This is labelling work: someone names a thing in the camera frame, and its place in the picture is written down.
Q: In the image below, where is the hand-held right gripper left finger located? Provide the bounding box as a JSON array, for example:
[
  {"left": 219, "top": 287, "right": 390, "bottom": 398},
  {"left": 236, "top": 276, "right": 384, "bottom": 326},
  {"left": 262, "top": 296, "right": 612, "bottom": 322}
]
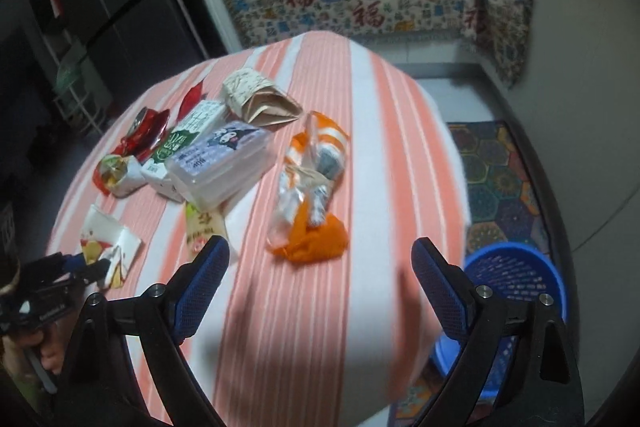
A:
[{"left": 55, "top": 234, "right": 231, "bottom": 427}]

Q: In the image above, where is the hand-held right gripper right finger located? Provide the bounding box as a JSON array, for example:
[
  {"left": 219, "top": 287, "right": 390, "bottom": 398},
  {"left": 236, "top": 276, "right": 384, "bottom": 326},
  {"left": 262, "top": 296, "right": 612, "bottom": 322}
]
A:
[{"left": 411, "top": 237, "right": 586, "bottom": 427}]

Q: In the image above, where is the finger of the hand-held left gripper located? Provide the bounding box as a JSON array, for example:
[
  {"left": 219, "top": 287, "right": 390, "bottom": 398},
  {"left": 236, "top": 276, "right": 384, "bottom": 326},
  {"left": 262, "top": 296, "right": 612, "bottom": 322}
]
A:
[
  {"left": 75, "top": 259, "right": 114, "bottom": 290},
  {"left": 22, "top": 252, "right": 88, "bottom": 277}
]

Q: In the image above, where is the white cartoon paper wrapper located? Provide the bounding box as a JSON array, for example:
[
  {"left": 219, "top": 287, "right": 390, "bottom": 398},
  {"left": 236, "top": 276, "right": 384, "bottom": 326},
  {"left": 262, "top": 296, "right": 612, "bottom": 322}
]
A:
[{"left": 80, "top": 204, "right": 145, "bottom": 290}]

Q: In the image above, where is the beige sachet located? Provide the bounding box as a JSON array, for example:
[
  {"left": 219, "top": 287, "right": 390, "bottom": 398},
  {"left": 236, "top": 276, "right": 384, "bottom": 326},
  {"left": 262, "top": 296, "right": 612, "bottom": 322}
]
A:
[{"left": 185, "top": 202, "right": 231, "bottom": 258}]

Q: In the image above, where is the blue plastic basket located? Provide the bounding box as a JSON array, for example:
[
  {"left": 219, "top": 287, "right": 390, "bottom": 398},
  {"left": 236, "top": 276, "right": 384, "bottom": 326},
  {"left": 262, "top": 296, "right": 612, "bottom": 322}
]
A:
[{"left": 432, "top": 242, "right": 571, "bottom": 400}]

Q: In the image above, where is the orange white plastic bag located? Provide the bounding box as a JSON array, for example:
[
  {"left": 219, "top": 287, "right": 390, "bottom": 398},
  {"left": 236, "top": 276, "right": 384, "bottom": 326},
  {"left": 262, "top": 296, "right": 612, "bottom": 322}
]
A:
[{"left": 265, "top": 111, "right": 351, "bottom": 264}]

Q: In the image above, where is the clear plastic box cartoon label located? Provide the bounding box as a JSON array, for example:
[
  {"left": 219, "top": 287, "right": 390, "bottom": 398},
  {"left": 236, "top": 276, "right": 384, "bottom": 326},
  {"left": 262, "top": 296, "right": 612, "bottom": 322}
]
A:
[{"left": 165, "top": 121, "right": 276, "bottom": 212}]

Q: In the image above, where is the crushed red drink can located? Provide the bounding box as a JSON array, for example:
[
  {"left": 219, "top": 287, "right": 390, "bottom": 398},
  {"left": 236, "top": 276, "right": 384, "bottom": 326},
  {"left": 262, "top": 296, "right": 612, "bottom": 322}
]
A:
[{"left": 112, "top": 107, "right": 173, "bottom": 158}]

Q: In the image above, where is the green white milk carton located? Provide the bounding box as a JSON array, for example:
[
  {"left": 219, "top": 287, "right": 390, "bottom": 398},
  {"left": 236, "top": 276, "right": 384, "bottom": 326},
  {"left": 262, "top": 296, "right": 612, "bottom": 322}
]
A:
[{"left": 140, "top": 99, "right": 226, "bottom": 202}]

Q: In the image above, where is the red snack wrapper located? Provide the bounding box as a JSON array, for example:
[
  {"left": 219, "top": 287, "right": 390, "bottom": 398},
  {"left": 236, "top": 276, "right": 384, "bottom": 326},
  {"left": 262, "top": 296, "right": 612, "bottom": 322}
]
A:
[{"left": 177, "top": 77, "right": 211, "bottom": 122}]

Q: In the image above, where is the beige paper bag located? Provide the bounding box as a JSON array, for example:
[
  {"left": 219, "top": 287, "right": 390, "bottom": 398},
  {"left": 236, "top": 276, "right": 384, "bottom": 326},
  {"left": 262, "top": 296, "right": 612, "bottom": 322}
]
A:
[{"left": 221, "top": 68, "right": 305, "bottom": 128}]

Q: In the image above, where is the person's left hand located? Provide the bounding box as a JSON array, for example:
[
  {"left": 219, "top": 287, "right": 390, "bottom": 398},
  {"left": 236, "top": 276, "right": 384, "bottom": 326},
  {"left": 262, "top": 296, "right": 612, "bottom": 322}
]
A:
[{"left": 0, "top": 329, "right": 71, "bottom": 380}]

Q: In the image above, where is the pink white striped tablecloth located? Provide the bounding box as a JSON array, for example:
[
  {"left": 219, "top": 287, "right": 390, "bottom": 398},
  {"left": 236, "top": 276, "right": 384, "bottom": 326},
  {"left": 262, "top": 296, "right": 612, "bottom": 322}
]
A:
[{"left": 45, "top": 32, "right": 471, "bottom": 427}]

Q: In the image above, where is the colourful hexagon rug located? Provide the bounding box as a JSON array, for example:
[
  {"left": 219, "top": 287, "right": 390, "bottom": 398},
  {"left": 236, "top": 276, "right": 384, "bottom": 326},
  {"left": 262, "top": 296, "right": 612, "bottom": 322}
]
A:
[{"left": 390, "top": 121, "right": 556, "bottom": 427}]

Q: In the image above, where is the green packet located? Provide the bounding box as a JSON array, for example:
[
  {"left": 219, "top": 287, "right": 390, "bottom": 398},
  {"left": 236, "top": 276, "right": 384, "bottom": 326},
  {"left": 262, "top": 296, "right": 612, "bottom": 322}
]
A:
[{"left": 55, "top": 59, "right": 83, "bottom": 92}]

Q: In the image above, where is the white wire rack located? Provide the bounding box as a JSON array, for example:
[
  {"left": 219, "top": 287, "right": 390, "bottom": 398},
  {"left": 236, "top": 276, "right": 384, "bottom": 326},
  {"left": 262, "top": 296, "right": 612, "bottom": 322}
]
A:
[{"left": 37, "top": 32, "right": 108, "bottom": 135}]

